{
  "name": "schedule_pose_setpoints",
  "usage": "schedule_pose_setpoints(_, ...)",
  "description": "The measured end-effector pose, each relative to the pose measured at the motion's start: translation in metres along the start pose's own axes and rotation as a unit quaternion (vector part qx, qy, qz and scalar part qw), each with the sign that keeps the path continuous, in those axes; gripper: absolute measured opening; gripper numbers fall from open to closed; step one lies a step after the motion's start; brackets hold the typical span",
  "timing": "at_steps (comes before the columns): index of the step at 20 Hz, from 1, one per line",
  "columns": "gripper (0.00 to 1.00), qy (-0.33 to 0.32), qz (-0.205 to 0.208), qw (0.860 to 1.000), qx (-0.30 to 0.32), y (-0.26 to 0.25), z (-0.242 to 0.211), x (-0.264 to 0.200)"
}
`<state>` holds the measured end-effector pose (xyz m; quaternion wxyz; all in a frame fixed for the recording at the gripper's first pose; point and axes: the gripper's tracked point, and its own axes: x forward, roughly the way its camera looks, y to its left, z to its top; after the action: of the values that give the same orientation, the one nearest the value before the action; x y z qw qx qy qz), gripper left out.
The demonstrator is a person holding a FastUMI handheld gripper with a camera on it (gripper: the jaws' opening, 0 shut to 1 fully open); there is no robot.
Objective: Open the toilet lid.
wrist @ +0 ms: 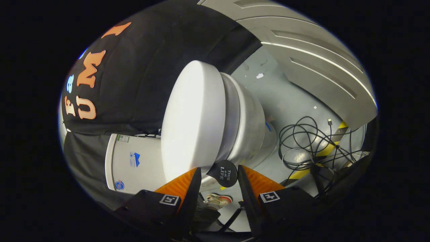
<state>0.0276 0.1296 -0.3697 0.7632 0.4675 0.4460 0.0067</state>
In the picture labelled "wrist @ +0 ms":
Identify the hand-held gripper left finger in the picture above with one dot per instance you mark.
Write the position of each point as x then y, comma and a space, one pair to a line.
193, 198

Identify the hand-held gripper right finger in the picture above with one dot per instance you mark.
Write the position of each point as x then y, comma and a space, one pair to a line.
250, 201

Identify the black round pull tab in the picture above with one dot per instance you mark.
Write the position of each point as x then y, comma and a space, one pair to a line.
224, 173

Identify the white toilet lid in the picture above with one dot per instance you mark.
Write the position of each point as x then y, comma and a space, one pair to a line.
191, 121

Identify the person's shoe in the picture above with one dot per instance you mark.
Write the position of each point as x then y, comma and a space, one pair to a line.
218, 200

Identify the yellow black floor tape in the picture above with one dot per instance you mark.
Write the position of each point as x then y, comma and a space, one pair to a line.
327, 149

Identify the black backdrop cloth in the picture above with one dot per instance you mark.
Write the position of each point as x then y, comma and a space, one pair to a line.
141, 84

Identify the white drawer cabinet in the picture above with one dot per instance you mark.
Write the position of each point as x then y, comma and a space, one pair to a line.
302, 50

